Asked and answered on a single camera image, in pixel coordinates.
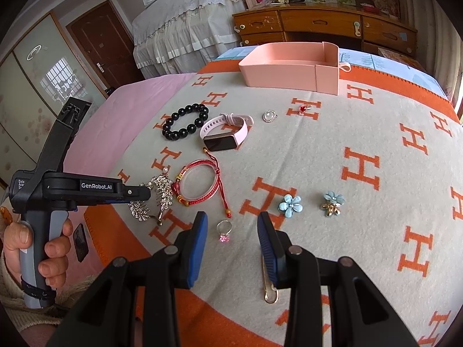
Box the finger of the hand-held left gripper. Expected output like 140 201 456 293
36 97 93 174

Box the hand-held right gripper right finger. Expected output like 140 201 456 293
257 211 420 347

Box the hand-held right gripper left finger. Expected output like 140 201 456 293
47 211 209 347

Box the pink gem ring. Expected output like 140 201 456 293
216 220 233 243

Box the red string bracelet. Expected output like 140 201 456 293
172 148 233 218

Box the rhinestone hair comb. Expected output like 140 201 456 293
128 166 174 225

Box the blue flower gold hair clip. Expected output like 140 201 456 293
320 190 346 218

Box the black bead bracelet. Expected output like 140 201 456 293
161 103 210 141

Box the white bracelet with flower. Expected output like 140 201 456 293
200 113 254 152

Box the pink storage box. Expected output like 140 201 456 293
239 41 352 96

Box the person's left forearm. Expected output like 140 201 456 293
0 253 98 337

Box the person's left hand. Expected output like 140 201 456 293
2 219 74 290

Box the sliding wardrobe door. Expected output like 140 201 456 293
0 11 109 189

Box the pink bed sheet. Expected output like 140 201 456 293
0 73 198 297

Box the black flat object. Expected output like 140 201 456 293
73 223 89 263

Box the brown door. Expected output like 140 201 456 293
65 0 145 96

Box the orange printed blanket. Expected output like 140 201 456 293
84 58 463 347

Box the white lace cover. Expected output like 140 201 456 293
131 0 250 78

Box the blue printed sheet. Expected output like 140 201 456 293
217 45 449 98

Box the orange printed cardboard box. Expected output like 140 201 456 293
378 47 416 58

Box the wooden dresser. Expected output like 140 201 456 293
231 2 418 56

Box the beige curtain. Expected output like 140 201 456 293
394 0 463 116

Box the floral patterned box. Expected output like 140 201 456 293
371 0 401 19

